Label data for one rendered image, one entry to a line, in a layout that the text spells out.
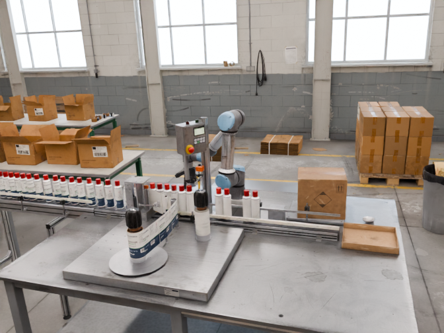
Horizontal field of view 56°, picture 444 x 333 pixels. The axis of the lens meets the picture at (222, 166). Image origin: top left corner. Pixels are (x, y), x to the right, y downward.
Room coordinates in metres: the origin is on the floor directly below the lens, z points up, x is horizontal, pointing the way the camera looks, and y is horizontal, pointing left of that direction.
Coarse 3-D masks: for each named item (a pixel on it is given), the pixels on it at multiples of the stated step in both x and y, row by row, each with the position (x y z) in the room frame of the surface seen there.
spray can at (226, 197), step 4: (228, 188) 2.44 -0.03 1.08; (224, 192) 2.44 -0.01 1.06; (228, 192) 2.43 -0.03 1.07; (224, 196) 2.42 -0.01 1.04; (228, 196) 2.42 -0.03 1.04; (224, 200) 2.42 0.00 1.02; (228, 200) 2.42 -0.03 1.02; (224, 204) 2.42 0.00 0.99; (228, 204) 2.42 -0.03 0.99; (224, 208) 2.42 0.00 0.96; (228, 208) 2.42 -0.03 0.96; (224, 212) 2.43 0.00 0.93; (228, 212) 2.42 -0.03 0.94; (228, 220) 2.42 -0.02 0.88
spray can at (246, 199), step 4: (244, 192) 2.39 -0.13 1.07; (248, 192) 2.39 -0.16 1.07; (244, 196) 2.39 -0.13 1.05; (248, 196) 2.39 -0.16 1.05; (244, 200) 2.38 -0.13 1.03; (248, 200) 2.38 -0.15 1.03; (244, 204) 2.38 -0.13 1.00; (248, 204) 2.38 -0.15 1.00; (244, 208) 2.38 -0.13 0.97; (248, 208) 2.38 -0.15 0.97; (244, 212) 2.38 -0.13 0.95; (248, 212) 2.38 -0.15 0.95; (244, 216) 2.38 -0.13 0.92; (248, 216) 2.38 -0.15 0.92
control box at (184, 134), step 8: (176, 128) 2.57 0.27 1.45; (184, 128) 2.52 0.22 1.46; (192, 128) 2.55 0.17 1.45; (176, 136) 2.58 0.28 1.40; (184, 136) 2.52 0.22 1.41; (192, 136) 2.55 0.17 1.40; (200, 136) 2.58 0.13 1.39; (176, 144) 2.59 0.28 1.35; (184, 144) 2.52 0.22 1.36; (192, 144) 2.55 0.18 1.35; (200, 144) 2.58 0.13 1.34; (184, 152) 2.52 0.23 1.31; (200, 152) 2.59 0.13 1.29
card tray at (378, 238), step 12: (348, 228) 2.33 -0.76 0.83; (360, 228) 2.31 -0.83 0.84; (372, 228) 2.28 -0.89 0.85; (384, 228) 2.26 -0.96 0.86; (348, 240) 2.17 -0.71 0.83; (360, 240) 2.16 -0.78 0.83; (372, 240) 2.16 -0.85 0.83; (384, 240) 2.15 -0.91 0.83; (396, 240) 2.12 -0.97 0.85; (384, 252) 2.02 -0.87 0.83; (396, 252) 2.00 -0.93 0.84
